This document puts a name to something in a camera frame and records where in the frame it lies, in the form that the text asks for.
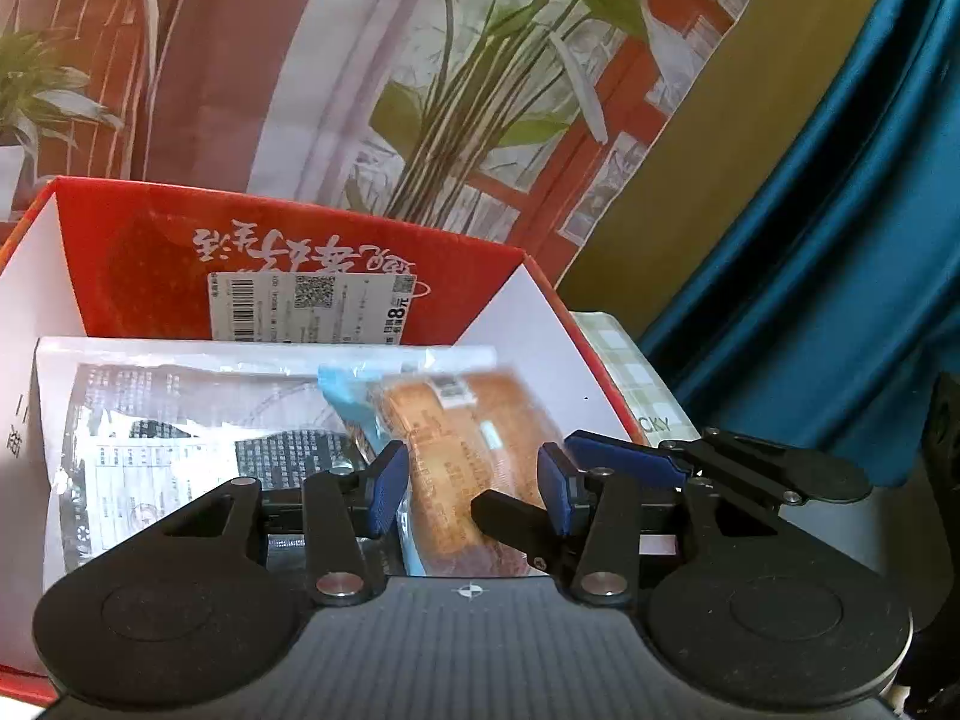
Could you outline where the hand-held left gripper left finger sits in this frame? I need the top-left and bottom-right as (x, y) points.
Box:
(161, 441), (410, 607)

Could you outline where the checked bunny print tablecloth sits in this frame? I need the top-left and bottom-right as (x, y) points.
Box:
(570, 311), (700, 445)

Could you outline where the printed room scene backdrop cloth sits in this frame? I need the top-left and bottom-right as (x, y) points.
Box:
(0, 0), (785, 290)

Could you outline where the white printed plastic packet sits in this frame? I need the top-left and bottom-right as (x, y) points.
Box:
(34, 337), (500, 578)

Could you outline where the teal curtain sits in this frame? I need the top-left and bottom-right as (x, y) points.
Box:
(637, 0), (960, 470)

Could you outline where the bread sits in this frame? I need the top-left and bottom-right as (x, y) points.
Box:
(319, 364), (563, 578)

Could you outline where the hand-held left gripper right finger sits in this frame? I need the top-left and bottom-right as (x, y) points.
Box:
(538, 441), (788, 607)

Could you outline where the red cardboard box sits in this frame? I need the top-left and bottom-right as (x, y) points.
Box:
(0, 176), (653, 706)

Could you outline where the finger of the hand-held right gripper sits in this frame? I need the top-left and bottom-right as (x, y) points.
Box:
(471, 490), (580, 575)
(564, 427), (803, 505)

